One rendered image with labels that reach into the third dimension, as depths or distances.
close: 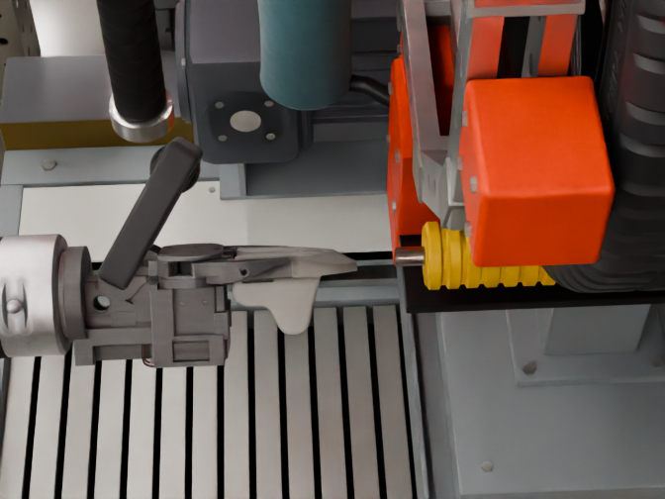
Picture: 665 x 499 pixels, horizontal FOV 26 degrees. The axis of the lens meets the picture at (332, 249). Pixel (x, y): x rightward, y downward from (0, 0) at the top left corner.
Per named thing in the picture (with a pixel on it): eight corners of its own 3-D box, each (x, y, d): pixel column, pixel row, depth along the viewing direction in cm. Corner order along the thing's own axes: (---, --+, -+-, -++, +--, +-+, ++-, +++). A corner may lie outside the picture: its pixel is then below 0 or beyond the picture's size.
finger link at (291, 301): (358, 328, 108) (235, 332, 107) (355, 249, 107) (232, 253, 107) (360, 336, 105) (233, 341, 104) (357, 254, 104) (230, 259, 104)
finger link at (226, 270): (291, 274, 107) (175, 278, 107) (291, 250, 107) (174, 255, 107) (292, 284, 103) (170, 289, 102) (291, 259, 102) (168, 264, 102)
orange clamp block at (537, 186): (577, 150, 90) (600, 266, 84) (451, 154, 90) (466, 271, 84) (594, 71, 84) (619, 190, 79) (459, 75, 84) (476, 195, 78)
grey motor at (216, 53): (535, 240, 178) (573, 36, 150) (195, 252, 177) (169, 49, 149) (517, 131, 189) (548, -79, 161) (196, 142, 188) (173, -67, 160)
